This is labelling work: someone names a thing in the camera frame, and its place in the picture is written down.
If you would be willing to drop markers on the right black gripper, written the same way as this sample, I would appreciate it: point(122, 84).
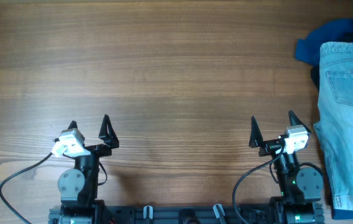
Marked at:
point(256, 140)

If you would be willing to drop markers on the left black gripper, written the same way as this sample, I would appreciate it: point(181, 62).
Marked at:
point(109, 139)

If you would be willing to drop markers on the light blue denim shorts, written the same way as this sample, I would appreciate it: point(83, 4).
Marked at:
point(335, 126)

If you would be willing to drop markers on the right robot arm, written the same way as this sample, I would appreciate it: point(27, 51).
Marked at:
point(300, 183)

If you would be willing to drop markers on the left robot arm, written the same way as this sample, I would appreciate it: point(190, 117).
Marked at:
point(79, 186)

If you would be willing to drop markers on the blue cloth garment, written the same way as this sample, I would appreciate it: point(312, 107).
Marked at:
point(308, 51)

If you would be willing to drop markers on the black cloth garment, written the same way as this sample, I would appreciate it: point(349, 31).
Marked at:
point(348, 37)

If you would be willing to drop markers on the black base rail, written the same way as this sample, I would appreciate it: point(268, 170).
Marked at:
point(182, 214)

